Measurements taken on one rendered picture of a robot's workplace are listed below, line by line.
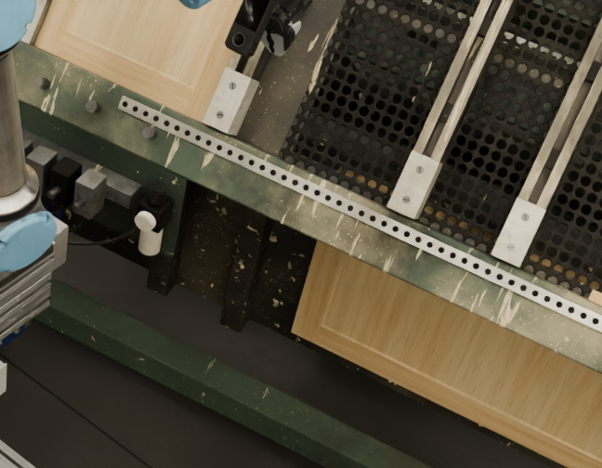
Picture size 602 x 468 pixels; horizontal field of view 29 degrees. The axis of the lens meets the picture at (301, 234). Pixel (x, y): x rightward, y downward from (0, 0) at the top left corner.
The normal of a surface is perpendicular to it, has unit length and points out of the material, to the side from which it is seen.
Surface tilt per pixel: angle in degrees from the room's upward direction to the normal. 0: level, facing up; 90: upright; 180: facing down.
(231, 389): 0
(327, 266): 90
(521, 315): 54
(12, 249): 98
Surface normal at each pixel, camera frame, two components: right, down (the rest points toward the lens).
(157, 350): 0.19, -0.72
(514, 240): -0.22, 0.03
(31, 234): 0.63, 0.69
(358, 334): -0.41, 0.56
